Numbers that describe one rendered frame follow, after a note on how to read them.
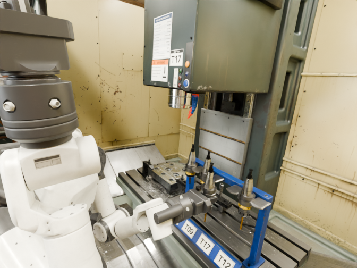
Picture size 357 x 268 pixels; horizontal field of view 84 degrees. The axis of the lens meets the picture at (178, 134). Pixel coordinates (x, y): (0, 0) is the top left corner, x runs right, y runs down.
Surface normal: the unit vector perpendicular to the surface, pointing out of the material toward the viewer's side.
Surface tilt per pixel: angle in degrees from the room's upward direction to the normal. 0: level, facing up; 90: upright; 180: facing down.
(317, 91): 90
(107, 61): 90
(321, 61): 90
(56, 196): 87
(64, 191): 69
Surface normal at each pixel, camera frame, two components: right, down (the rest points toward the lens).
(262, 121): -0.79, 0.11
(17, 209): 0.51, -0.09
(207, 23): 0.61, 0.25
